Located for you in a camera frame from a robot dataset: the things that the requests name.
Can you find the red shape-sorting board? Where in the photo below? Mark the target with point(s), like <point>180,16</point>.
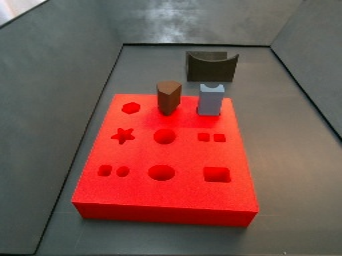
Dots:
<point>168,168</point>

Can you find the black curved fixture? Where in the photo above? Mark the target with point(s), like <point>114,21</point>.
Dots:
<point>211,66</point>

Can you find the brown peg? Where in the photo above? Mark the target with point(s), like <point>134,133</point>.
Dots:
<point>169,96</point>

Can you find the light blue peg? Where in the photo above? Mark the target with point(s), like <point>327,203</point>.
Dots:
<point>211,100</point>

